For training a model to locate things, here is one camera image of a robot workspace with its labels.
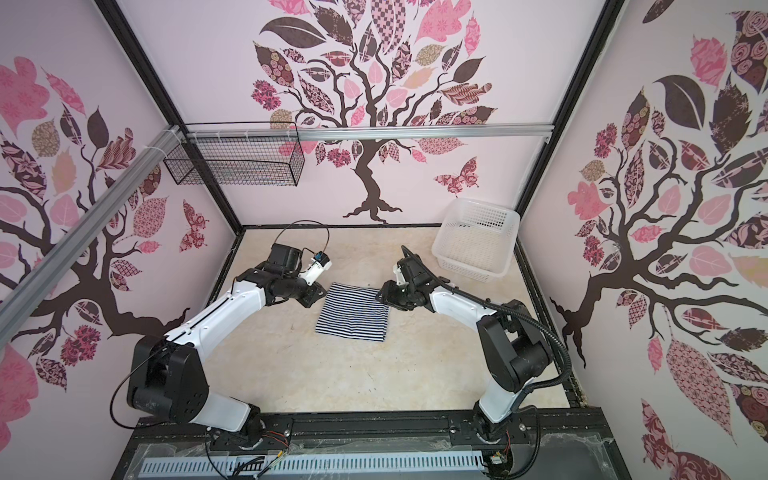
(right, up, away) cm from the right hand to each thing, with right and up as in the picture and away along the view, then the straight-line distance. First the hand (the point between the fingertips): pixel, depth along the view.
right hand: (380, 295), depth 89 cm
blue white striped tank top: (-9, -6, +4) cm, 11 cm away
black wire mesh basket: (-46, +46, +6) cm, 65 cm away
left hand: (-18, +1, -3) cm, 18 cm away
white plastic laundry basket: (+37, +18, +27) cm, 49 cm away
